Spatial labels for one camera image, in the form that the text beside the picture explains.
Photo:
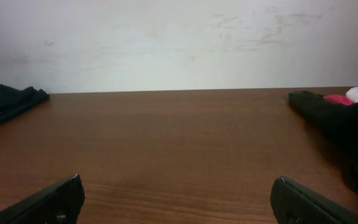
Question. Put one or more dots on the red t-shirt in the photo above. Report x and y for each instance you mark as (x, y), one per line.
(339, 99)

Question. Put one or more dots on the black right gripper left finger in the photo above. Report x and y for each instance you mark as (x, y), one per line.
(59, 203)

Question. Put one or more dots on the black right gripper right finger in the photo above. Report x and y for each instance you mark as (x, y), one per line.
(293, 203)

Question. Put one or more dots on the folded navy blue garment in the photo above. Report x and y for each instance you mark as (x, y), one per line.
(13, 102)

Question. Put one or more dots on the black t-shirt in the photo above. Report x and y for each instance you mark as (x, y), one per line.
(338, 124)

